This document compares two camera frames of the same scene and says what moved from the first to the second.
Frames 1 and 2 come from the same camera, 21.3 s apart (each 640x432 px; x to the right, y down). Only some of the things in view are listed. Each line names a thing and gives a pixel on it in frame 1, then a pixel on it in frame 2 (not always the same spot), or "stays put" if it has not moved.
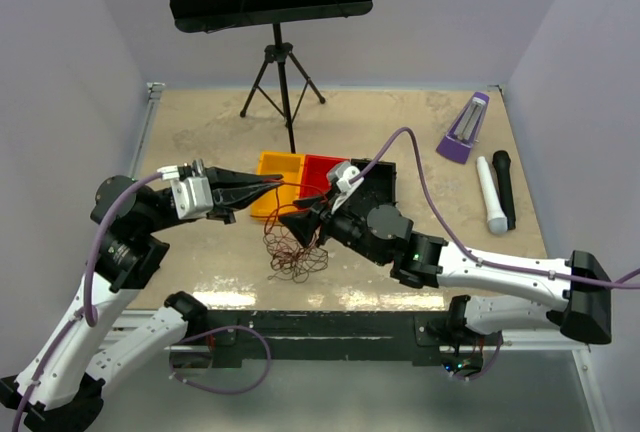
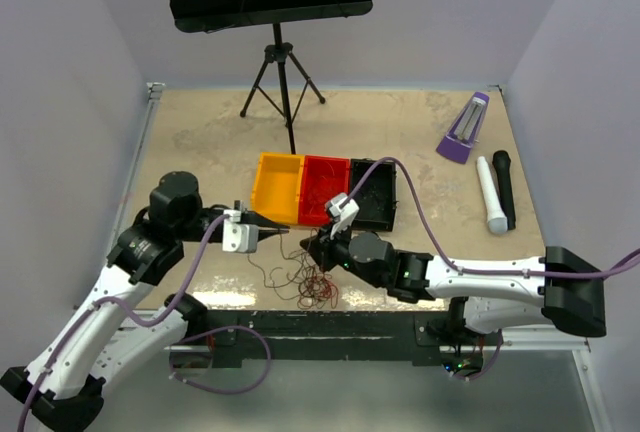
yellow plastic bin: [290, 166] stays put
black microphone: [502, 161] stays put
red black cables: [289, 257] to [316, 288]
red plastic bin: [314, 183] stays put
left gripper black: [229, 196] to [261, 219]
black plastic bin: [377, 188] stays put
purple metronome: [464, 131] stays put
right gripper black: [307, 224] to [321, 247]
